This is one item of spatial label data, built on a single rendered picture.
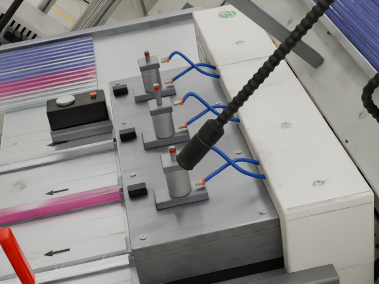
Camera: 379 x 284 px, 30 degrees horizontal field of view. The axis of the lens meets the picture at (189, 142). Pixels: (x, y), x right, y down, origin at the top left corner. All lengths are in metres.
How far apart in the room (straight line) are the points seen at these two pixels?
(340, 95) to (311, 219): 0.21
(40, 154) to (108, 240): 0.21
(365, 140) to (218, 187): 0.15
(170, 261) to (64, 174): 0.26
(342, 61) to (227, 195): 0.24
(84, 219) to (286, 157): 0.24
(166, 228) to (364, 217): 0.17
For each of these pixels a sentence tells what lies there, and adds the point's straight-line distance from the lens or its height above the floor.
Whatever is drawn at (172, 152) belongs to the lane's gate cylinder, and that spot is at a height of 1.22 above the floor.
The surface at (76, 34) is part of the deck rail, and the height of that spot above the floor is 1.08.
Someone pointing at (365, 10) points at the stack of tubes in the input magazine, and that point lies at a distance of 0.80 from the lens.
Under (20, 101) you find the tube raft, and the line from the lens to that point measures 1.04.
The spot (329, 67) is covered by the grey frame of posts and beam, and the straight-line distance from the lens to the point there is 0.83.
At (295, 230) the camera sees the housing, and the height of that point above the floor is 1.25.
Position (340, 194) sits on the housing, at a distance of 0.63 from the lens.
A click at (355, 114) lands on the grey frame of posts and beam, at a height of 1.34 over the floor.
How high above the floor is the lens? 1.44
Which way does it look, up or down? 18 degrees down
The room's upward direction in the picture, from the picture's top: 41 degrees clockwise
